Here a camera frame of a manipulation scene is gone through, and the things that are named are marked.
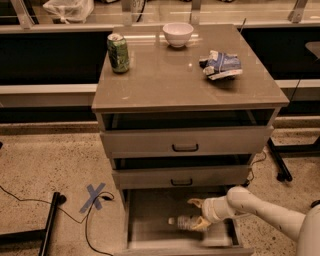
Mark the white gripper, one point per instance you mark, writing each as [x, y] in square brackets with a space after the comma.
[209, 209]

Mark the clear plastic water bottle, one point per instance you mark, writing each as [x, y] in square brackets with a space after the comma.
[185, 222]

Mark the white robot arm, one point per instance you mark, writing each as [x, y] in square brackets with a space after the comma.
[304, 229]

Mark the middle drawer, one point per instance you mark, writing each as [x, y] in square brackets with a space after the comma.
[180, 177]

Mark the open bottom drawer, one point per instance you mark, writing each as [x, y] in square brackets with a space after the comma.
[148, 232]

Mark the top drawer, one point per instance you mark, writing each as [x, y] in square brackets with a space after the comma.
[185, 142]

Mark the grey drawer cabinet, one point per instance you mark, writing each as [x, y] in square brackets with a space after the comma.
[165, 88]

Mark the black stand leg right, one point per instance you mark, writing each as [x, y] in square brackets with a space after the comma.
[277, 151]

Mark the black stand leg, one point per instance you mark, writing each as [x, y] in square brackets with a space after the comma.
[42, 235]
[277, 151]

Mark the blue tape cross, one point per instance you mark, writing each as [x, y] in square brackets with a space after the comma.
[93, 197]

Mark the crumpled blue chip bag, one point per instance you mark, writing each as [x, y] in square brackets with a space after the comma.
[219, 65]

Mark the black stand leg left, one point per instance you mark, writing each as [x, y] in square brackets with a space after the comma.
[42, 235]

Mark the white bowl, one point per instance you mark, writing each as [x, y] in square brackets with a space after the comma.
[177, 34]

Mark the green soda can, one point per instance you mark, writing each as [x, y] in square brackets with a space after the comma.
[118, 53]

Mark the white plastic bag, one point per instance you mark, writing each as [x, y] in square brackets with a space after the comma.
[69, 11]

